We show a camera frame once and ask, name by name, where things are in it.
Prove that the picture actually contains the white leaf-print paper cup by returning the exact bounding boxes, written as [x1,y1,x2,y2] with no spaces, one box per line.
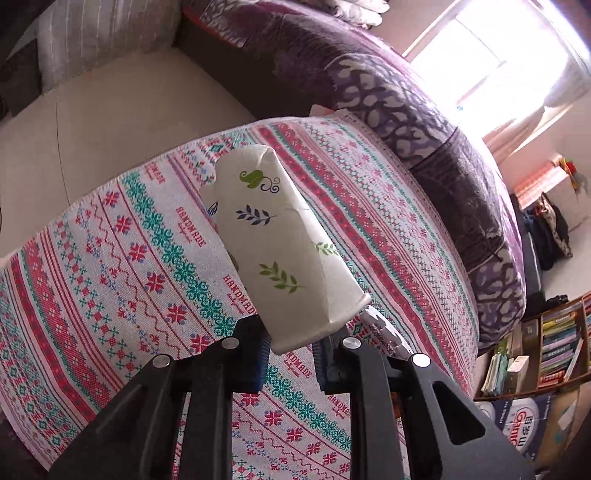
[201,145,370,355]

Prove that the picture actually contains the patterned striped tablecloth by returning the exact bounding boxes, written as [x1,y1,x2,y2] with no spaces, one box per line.
[1,114,479,468]

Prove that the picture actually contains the lower Ganten water carton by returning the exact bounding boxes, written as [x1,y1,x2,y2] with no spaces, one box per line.
[475,393,553,462]

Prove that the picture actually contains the wooden bookshelf with books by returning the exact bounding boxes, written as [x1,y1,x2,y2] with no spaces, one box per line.
[475,293,590,400]

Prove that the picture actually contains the brown cardboard box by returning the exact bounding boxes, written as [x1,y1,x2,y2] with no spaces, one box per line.
[535,390,579,470]

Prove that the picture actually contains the purple patterned bed quilt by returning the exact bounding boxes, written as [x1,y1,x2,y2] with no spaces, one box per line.
[175,1,526,350]

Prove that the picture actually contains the window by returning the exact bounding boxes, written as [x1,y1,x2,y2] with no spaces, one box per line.
[403,0,583,139]

